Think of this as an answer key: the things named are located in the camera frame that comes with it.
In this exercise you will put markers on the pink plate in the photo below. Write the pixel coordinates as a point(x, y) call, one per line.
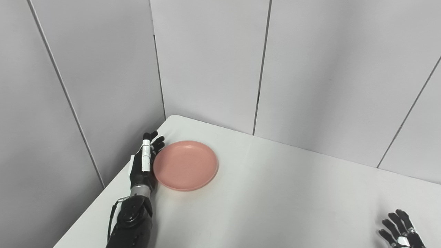
point(185, 165)

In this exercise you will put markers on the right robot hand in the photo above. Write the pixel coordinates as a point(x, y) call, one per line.
point(399, 230)

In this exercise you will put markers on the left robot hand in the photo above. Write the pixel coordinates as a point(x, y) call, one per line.
point(144, 165)

